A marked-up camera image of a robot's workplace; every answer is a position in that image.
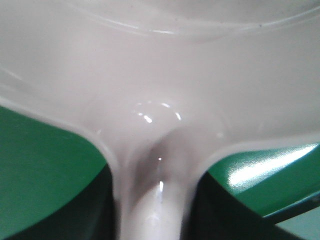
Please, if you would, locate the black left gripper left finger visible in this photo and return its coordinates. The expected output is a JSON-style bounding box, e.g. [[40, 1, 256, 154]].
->
[[6, 165, 115, 240]]

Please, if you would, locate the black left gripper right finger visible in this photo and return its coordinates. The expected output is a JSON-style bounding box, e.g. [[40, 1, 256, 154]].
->
[[192, 173, 298, 240]]

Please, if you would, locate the pink plastic dustpan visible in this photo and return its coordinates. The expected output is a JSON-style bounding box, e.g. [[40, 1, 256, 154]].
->
[[0, 0, 320, 240]]

